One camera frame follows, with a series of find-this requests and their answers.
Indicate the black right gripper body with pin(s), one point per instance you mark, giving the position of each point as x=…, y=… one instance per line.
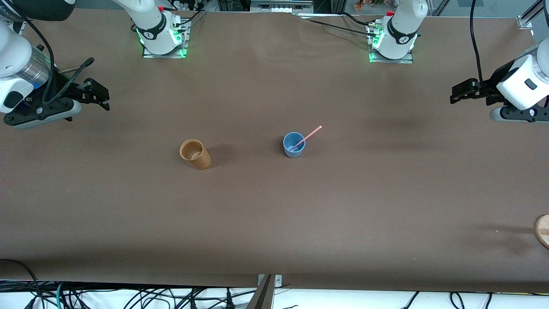
x=65, y=87

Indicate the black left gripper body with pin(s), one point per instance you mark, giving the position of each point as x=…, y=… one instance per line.
x=490, y=87

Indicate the pink straw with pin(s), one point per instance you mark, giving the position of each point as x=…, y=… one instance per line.
x=311, y=133

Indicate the blue plastic cup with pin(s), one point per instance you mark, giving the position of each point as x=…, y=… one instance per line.
x=295, y=152

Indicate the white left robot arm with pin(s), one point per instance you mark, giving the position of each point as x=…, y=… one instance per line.
x=401, y=30

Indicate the brown wooden cup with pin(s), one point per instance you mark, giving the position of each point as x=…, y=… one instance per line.
x=198, y=159

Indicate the tan short rod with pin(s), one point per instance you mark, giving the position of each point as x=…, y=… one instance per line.
x=70, y=69

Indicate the round wooden disc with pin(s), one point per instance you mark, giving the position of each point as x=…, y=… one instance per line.
x=544, y=231

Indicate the grey metal device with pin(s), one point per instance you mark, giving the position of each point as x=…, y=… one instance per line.
x=279, y=6

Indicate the aluminium frame profile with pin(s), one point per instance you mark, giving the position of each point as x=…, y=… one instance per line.
x=527, y=20

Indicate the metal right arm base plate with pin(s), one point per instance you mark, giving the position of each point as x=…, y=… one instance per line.
x=165, y=56

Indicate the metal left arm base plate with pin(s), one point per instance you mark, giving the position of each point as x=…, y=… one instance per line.
x=392, y=61

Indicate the small metal table bracket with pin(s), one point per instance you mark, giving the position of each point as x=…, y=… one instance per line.
x=279, y=281

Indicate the dark camera mount bar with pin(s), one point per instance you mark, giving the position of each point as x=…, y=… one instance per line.
x=261, y=300

